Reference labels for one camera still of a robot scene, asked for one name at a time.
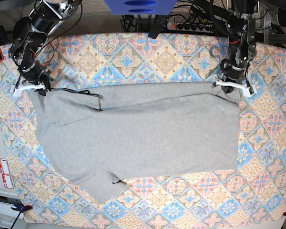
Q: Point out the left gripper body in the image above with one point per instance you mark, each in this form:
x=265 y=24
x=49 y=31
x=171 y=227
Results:
x=232 y=72

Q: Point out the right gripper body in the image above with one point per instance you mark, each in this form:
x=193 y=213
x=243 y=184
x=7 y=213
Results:
x=36 y=74

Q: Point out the grey T-shirt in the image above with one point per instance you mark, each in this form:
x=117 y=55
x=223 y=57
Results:
x=98 y=137

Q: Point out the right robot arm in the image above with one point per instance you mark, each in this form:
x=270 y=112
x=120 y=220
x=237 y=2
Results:
x=30 y=35

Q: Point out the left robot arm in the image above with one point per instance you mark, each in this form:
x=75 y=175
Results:
x=240 y=30

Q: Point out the black power strip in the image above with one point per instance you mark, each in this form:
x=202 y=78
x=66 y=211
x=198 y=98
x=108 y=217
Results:
x=198 y=26

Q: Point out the red white labels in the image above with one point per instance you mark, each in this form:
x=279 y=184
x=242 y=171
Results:
x=5 y=174

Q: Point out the patterned tile tablecloth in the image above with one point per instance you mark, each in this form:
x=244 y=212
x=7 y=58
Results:
x=252 y=194

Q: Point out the blue clamp bottom left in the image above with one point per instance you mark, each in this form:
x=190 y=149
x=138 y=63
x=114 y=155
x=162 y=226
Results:
x=21 y=208

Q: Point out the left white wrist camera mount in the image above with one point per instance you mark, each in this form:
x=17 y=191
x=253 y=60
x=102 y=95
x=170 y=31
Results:
x=247 y=89

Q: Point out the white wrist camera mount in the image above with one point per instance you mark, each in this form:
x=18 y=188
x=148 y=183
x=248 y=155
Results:
x=247 y=89
x=23 y=85

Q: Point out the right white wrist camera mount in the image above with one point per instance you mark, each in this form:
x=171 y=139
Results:
x=23 y=85

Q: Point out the black remote-like bracket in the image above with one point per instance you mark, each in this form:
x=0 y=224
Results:
x=157 y=26

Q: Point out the blue plastic mount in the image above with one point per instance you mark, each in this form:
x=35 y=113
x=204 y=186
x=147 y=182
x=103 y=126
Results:
x=132 y=7

